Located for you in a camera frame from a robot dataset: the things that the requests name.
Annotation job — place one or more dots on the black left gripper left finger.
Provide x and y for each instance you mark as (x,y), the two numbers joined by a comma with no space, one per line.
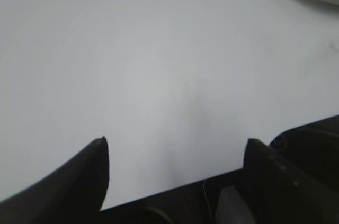
(73,193)

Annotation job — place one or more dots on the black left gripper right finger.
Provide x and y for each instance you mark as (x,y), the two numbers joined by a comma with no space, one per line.
(278,192)

